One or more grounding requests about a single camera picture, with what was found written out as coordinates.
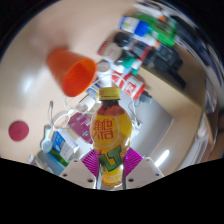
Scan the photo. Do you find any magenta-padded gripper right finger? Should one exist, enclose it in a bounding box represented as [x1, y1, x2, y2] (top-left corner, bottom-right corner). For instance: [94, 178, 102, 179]
[121, 147, 165, 190]

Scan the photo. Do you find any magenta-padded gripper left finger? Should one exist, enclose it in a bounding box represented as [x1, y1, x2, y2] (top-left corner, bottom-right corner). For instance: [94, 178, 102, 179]
[59, 148, 101, 190]

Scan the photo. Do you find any yellow drink bottle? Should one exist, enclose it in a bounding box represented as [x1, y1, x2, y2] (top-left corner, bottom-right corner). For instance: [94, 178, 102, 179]
[89, 87, 132, 188]

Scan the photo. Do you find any white under-shelf light bar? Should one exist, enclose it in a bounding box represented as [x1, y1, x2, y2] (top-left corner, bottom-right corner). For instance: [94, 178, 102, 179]
[154, 149, 170, 168]

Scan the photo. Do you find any green glass bottle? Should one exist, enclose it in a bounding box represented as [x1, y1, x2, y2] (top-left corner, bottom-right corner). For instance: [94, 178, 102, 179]
[49, 148, 70, 168]

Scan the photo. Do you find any light blue hairbrush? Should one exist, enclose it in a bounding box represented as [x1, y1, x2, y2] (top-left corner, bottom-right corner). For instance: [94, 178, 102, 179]
[40, 124, 55, 154]

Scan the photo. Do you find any pink snack bag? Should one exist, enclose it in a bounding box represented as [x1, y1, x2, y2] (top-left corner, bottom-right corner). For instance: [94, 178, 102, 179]
[68, 112, 96, 145]

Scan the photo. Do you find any flat round red coaster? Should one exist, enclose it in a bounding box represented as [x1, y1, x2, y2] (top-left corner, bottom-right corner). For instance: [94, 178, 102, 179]
[8, 120, 30, 142]

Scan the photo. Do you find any red and white canister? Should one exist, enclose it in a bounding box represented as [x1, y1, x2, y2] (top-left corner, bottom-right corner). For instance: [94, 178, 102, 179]
[111, 70, 147, 100]

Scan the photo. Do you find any orange plastic cup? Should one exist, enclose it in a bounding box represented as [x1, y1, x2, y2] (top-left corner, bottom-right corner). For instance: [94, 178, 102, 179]
[46, 48, 98, 98]

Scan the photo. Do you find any green plastic container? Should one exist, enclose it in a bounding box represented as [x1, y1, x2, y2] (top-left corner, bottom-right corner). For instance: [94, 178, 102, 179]
[133, 13, 176, 48]

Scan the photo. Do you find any blue-capped white bottle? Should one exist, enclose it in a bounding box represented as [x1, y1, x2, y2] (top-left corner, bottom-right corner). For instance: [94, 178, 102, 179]
[119, 15, 151, 37]

